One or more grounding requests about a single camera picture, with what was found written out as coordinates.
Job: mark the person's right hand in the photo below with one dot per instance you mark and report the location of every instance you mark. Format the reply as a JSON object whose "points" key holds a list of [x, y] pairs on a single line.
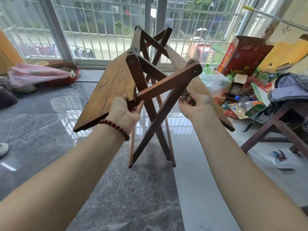
{"points": [[197, 105]]}

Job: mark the person's left hand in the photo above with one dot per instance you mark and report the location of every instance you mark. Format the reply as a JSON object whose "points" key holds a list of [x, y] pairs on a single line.
{"points": [[122, 115]]}

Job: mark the wooden folding table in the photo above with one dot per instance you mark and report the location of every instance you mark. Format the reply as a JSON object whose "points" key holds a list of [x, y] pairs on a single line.
{"points": [[110, 88]]}

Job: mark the person's right forearm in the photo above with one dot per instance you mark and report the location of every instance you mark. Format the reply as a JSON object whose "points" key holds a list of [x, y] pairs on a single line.
{"points": [[240, 178]]}

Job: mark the person's left forearm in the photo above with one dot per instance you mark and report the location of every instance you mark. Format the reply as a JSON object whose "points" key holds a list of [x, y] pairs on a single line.
{"points": [[60, 185]]}

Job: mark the dark drink can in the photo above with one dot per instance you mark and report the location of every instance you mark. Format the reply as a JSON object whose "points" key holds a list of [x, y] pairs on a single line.
{"points": [[225, 105]]}

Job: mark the white plastic bag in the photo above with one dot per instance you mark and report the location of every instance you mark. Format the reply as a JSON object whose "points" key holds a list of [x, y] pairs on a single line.
{"points": [[216, 84]]}

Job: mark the red plastic wrapper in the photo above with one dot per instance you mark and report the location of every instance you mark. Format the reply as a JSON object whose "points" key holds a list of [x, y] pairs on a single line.
{"points": [[229, 113]]}

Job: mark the green plastic bottle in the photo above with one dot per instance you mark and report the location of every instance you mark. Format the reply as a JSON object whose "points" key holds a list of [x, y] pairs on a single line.
{"points": [[207, 69]]}

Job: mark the blue capped plastic bottle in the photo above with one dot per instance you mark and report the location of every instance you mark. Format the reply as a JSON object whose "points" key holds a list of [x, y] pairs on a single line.
{"points": [[237, 98]]}

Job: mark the clear plastic bottle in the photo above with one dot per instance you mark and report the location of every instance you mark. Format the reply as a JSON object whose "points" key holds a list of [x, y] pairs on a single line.
{"points": [[245, 105]]}

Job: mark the red covered vehicle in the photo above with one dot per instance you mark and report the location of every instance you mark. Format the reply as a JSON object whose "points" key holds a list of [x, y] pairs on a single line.
{"points": [[202, 51]]}

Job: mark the red plastic bag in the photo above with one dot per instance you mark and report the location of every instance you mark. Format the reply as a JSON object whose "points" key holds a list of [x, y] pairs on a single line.
{"points": [[251, 81]]}

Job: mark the red round basin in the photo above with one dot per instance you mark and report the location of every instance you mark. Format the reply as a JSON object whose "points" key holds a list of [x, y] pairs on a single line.
{"points": [[69, 80]]}

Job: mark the green white carton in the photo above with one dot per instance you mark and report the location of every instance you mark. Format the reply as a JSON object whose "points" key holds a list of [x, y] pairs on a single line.
{"points": [[263, 93]]}

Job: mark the red printed carton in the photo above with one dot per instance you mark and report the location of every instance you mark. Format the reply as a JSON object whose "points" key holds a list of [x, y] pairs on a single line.
{"points": [[247, 57]]}

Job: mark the dark wooden side chair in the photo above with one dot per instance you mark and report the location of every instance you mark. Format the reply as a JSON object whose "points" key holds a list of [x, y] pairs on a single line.
{"points": [[274, 125]]}

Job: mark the black quilted bear print jacket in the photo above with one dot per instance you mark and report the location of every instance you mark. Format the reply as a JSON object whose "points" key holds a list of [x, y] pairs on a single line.
{"points": [[288, 91]]}

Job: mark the pink folded umbrella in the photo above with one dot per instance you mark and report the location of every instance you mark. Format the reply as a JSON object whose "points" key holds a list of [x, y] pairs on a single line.
{"points": [[36, 74]]}

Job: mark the brown paper cup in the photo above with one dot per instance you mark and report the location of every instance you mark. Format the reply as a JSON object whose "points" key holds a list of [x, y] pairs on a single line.
{"points": [[41, 63]]}

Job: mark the white blue wrapper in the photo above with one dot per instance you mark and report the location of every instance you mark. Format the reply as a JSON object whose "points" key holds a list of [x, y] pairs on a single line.
{"points": [[279, 158]]}

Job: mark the yellow cardboard sheet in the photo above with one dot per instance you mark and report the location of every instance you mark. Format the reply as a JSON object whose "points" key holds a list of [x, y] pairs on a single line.
{"points": [[284, 55]]}

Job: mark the grey sliding glass door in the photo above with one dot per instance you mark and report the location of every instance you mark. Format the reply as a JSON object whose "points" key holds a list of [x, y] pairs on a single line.
{"points": [[161, 11], [54, 28]]}

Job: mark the white cloth bundle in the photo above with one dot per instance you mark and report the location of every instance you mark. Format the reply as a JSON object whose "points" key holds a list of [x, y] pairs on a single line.
{"points": [[25, 88]]}

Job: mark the pale wooden pole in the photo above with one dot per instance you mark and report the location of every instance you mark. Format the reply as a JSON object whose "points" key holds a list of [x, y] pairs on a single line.
{"points": [[272, 17]]}

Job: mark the dark cloth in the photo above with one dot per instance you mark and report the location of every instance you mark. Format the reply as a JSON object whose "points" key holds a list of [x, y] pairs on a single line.
{"points": [[7, 96]]}

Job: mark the cream patterned curtain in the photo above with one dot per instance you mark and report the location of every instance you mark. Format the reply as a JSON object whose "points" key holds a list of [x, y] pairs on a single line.
{"points": [[284, 16]]}

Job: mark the grey rubber slipper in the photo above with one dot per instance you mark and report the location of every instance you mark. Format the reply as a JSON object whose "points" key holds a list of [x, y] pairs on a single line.
{"points": [[3, 149]]}

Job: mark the yellow orange curtain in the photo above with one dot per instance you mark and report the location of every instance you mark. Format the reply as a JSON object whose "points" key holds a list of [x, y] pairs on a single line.
{"points": [[8, 55]]}

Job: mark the grey framed window panel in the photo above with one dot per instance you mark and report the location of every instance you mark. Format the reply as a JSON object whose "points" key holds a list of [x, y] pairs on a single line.
{"points": [[29, 26]]}

